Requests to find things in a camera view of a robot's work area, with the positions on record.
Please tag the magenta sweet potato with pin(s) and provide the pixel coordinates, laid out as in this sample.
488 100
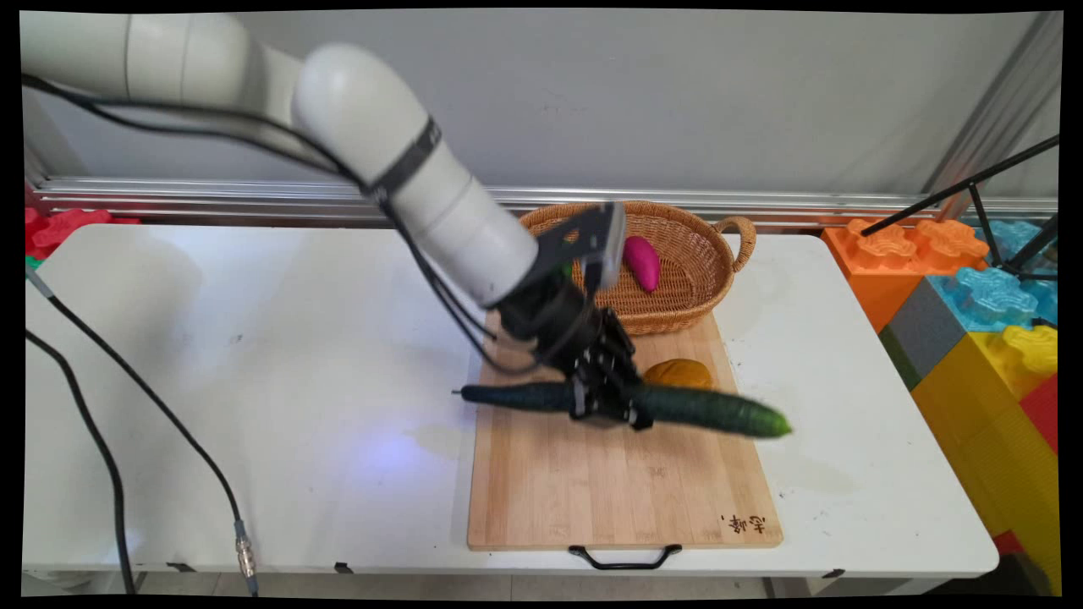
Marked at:
643 262

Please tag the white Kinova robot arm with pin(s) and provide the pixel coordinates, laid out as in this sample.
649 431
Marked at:
364 101

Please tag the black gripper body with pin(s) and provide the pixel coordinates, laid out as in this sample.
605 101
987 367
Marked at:
550 317

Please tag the woven wicker basket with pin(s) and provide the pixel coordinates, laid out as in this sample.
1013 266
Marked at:
685 254

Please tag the red toy block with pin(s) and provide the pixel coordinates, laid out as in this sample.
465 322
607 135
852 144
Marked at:
63 224

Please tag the dark green cucumber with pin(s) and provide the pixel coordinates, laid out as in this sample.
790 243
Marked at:
719 410

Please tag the blue giant building block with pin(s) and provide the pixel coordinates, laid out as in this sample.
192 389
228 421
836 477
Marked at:
990 296

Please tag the brown potato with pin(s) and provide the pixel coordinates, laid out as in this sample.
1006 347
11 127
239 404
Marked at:
677 372

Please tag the aluminium rail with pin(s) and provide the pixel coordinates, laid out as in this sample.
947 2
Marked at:
804 203

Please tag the yellow giant building block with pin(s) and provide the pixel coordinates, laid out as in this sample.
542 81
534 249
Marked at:
990 431

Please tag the wooden cutting board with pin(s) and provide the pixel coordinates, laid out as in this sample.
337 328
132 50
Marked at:
592 491

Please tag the black tripod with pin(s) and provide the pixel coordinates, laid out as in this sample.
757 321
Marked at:
981 182

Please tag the diagonal aluminium post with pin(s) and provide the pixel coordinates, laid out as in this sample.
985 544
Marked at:
998 110

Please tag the gray wrist camera with bracket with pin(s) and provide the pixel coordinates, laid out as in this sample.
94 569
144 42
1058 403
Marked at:
611 233

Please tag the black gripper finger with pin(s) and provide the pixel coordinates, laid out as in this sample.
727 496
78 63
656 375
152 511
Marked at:
592 393
630 385

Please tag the gray giant building block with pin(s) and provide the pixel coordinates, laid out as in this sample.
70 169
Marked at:
926 330

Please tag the orange giant building block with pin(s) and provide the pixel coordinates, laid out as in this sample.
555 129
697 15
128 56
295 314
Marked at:
880 262

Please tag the red giant building block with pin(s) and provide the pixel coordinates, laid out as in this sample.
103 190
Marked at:
1042 410

